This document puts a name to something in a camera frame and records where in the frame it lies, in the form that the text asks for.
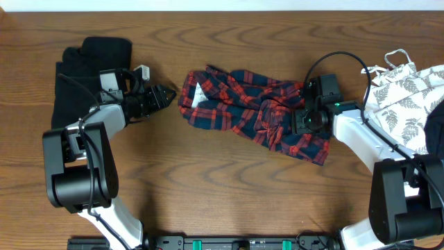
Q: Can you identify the dark navy garment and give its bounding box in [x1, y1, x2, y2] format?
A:
[424, 102, 444, 160]

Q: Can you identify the red navy plaid shirt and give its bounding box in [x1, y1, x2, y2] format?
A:
[178, 65, 330, 165]

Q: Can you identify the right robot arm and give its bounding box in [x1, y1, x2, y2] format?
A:
[291, 74, 443, 249]

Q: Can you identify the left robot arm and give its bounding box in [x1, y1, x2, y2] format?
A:
[42, 65, 177, 249]

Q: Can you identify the white fern print cloth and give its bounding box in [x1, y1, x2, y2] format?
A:
[365, 49, 443, 154]

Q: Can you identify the black folded garment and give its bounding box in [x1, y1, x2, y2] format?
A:
[51, 37, 133, 128]

